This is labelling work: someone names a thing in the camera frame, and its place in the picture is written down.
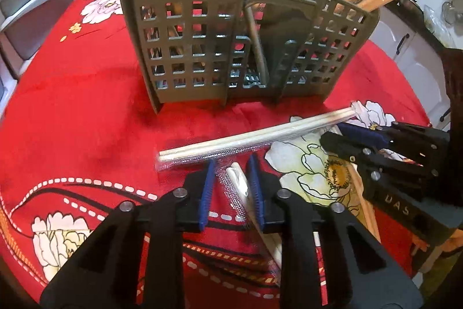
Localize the grey plastic utensil caddy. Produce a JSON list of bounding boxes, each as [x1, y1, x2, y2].
[[120, 0, 379, 111]]

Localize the white chopsticks pair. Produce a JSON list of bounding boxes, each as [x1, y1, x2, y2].
[[155, 107, 355, 171]]

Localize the white base cabinets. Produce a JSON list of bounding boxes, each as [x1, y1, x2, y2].
[[370, 7, 451, 131]]

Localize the red floral tablecloth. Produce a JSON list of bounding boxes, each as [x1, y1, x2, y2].
[[1, 0, 429, 308]]

